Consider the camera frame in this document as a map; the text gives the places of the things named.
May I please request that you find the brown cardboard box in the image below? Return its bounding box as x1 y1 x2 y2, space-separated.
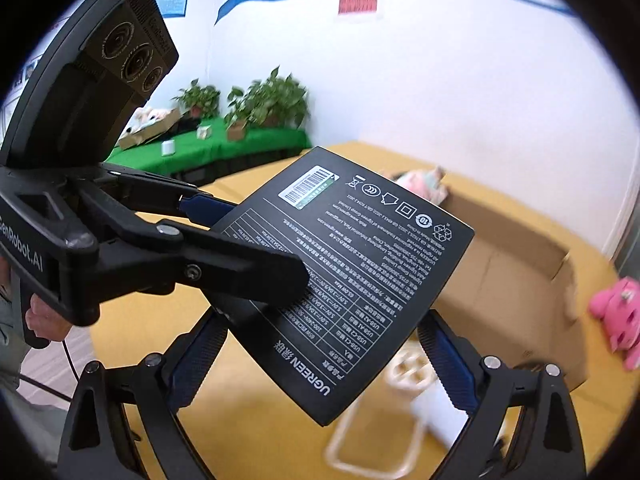
390 170 588 396

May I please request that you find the black cable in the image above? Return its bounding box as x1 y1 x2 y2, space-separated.
50 340 81 403

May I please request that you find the black charger box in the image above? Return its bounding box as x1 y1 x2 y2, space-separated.
207 146 476 428

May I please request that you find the white folding phone stand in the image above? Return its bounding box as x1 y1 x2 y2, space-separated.
412 380 473 448

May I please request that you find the cream phone case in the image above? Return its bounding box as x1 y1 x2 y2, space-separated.
325 350 436 476

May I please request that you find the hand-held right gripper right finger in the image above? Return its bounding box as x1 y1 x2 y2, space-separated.
417 310 588 480

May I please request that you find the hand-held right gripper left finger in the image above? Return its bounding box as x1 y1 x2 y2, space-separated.
57 305 231 480

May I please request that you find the red notice sign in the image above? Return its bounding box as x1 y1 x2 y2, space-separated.
337 0 380 20

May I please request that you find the person's left hand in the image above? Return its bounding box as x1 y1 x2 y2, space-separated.
26 292 74 344

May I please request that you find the green-clothed table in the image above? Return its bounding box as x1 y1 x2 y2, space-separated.
105 115 311 186

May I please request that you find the large potted plant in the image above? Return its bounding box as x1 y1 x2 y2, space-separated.
225 65 310 128

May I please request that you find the pink plush toy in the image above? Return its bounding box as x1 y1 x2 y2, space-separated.
587 277 640 371

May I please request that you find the small potted plant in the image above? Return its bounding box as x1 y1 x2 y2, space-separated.
172 77 222 121

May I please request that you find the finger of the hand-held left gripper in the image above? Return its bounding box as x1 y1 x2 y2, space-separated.
102 162 241 227
97 200 308 307

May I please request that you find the pink and teal pig plush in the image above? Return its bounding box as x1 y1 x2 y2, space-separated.
397 165 448 203

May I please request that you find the open cardboard box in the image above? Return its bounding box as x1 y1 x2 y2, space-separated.
119 107 182 151

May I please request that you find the grey metal partition frame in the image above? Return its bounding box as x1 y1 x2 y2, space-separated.
612 160 640 281

